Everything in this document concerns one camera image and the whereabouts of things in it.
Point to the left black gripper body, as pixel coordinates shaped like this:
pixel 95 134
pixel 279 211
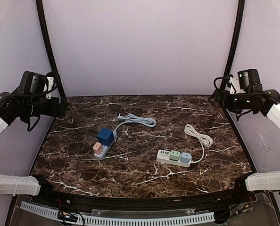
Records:
pixel 62 107

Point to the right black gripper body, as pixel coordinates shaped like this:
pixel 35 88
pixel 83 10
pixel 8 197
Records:
pixel 217 97

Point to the blue cube socket adapter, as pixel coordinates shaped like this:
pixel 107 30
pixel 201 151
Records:
pixel 105 137

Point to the pink plug adapter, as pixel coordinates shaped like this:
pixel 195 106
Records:
pixel 98 148

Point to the light blue plug adapter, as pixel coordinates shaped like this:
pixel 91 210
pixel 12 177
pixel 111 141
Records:
pixel 185 158

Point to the green plug adapter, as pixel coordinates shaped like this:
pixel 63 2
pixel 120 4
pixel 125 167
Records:
pixel 174 155

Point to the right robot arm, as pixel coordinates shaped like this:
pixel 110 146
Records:
pixel 268 104

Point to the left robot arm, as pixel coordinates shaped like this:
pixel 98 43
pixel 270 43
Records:
pixel 29 110

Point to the light blue power strip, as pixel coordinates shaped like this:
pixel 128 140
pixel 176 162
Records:
pixel 105 149

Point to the white power strip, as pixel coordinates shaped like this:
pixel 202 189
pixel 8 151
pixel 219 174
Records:
pixel 163 157

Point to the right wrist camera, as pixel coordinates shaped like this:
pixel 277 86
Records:
pixel 247 81

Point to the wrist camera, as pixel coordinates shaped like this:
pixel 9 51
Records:
pixel 247 81
pixel 36 85

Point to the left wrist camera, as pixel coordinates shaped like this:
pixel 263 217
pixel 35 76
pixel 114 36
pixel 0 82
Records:
pixel 36 85

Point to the left black frame post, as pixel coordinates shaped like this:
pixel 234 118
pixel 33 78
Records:
pixel 45 35

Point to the black frame post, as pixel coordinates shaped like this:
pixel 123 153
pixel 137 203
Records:
pixel 45 35
pixel 235 37

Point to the black front rail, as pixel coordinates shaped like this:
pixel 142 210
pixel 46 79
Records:
pixel 211 201

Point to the right black frame post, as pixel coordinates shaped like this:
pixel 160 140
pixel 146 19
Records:
pixel 235 37

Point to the grey slotted cable duct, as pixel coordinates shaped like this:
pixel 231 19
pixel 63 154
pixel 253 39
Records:
pixel 185 217

